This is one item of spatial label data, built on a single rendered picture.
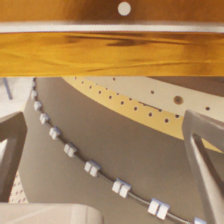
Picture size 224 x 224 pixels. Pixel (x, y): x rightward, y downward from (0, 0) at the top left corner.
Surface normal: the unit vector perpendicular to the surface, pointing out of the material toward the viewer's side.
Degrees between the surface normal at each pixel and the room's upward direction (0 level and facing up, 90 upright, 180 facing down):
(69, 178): 62
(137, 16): 90
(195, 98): 90
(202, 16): 90
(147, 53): 90
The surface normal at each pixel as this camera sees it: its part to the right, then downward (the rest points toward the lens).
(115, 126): -0.58, -0.01
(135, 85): -0.61, 0.44
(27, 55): 0.02, 0.56
